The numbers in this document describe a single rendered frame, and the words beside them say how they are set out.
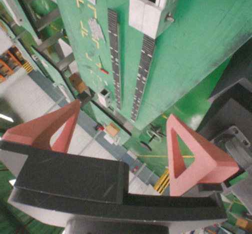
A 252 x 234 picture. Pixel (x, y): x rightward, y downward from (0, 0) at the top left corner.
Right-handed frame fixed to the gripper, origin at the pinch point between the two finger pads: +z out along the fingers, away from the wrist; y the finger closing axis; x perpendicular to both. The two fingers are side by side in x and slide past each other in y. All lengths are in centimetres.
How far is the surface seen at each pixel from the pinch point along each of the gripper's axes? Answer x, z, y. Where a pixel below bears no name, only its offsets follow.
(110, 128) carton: 172, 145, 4
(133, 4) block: -7.7, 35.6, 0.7
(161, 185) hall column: 558, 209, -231
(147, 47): 6.2, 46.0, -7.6
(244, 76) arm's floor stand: 2.2, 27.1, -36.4
